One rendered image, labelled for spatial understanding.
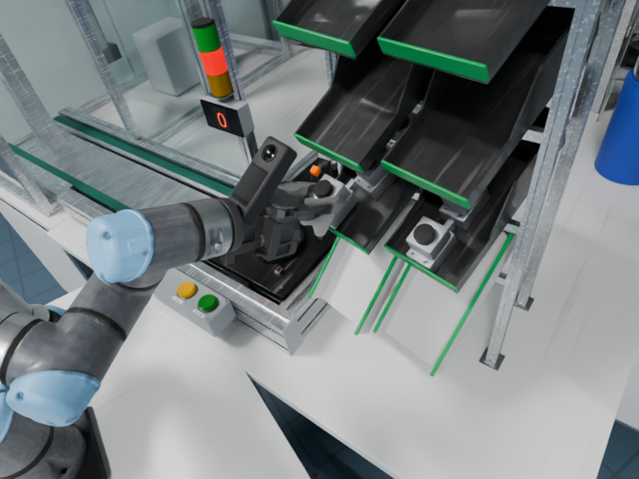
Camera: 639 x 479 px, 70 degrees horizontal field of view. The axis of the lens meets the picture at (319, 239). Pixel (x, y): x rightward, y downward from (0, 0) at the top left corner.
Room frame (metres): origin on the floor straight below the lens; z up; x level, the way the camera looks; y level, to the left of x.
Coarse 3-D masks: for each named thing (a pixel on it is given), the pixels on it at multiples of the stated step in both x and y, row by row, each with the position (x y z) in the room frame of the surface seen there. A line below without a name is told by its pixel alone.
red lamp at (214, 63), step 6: (222, 48) 1.00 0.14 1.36; (204, 54) 0.98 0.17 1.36; (210, 54) 0.98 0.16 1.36; (216, 54) 0.98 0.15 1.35; (222, 54) 0.99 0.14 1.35; (204, 60) 0.98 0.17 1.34; (210, 60) 0.98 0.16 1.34; (216, 60) 0.98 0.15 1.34; (222, 60) 0.99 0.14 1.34; (204, 66) 0.99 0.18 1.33; (210, 66) 0.98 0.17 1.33; (216, 66) 0.98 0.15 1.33; (222, 66) 0.98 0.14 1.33; (210, 72) 0.98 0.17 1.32; (216, 72) 0.98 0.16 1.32; (222, 72) 0.98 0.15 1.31
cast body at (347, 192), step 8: (328, 176) 0.58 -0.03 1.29; (320, 184) 0.56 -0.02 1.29; (328, 184) 0.55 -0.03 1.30; (336, 184) 0.56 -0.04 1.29; (344, 184) 0.55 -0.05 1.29; (352, 184) 0.59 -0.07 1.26; (312, 192) 0.56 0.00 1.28; (320, 192) 0.55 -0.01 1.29; (328, 192) 0.54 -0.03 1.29; (336, 192) 0.54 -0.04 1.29; (344, 192) 0.55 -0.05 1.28; (352, 192) 0.56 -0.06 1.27; (352, 200) 0.56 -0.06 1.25; (344, 208) 0.55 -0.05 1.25; (336, 216) 0.54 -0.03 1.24; (344, 216) 0.55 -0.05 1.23; (336, 224) 0.54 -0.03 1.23
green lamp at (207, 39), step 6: (192, 30) 1.00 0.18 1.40; (198, 30) 0.98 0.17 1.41; (204, 30) 0.98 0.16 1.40; (210, 30) 0.98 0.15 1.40; (216, 30) 1.00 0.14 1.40; (198, 36) 0.98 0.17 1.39; (204, 36) 0.98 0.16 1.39; (210, 36) 0.98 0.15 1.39; (216, 36) 0.99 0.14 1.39; (198, 42) 0.99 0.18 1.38; (204, 42) 0.98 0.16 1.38; (210, 42) 0.98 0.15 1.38; (216, 42) 0.99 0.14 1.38; (198, 48) 0.99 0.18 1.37; (204, 48) 0.98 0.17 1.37; (210, 48) 0.98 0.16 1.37; (216, 48) 0.98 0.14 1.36
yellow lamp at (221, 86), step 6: (228, 72) 1.00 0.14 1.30; (210, 78) 0.98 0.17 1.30; (216, 78) 0.98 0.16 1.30; (222, 78) 0.98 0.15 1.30; (228, 78) 0.99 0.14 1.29; (210, 84) 0.99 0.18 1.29; (216, 84) 0.98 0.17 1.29; (222, 84) 0.98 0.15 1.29; (228, 84) 0.99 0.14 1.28; (216, 90) 0.98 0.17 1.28; (222, 90) 0.98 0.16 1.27; (228, 90) 0.98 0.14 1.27; (216, 96) 0.98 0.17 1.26; (222, 96) 0.98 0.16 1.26
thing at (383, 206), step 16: (352, 176) 0.65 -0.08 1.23; (384, 192) 0.59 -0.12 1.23; (400, 192) 0.54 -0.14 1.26; (352, 208) 0.59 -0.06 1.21; (368, 208) 0.57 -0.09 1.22; (384, 208) 0.56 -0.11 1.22; (400, 208) 0.54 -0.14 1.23; (352, 224) 0.56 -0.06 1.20; (368, 224) 0.54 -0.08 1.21; (384, 224) 0.52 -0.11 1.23; (352, 240) 0.51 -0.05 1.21; (368, 240) 0.50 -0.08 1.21
